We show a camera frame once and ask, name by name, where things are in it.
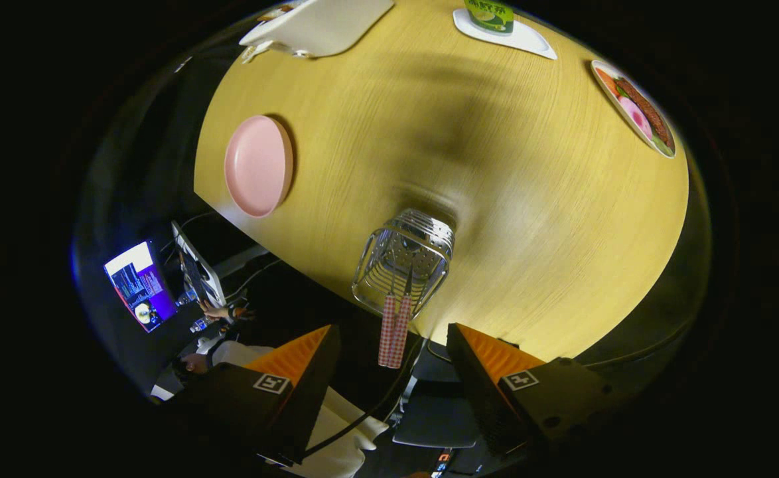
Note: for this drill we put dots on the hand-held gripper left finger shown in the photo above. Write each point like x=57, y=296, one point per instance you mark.
x=306, y=392

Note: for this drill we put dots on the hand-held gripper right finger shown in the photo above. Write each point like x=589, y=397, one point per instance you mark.
x=479, y=392

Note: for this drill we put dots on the white-backed monitor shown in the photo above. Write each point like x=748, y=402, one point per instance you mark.
x=204, y=275

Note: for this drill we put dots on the lit computer monitor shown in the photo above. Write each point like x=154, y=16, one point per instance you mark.
x=139, y=285

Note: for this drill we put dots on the pink plate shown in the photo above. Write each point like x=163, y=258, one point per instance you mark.
x=257, y=166

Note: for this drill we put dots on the white plate with food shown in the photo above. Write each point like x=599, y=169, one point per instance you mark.
x=635, y=109

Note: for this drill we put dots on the white coaster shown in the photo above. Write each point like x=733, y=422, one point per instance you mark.
x=529, y=41

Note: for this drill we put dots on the white toaster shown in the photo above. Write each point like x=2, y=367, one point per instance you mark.
x=323, y=26

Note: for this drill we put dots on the green label drink bottle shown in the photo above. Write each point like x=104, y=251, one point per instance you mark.
x=489, y=14

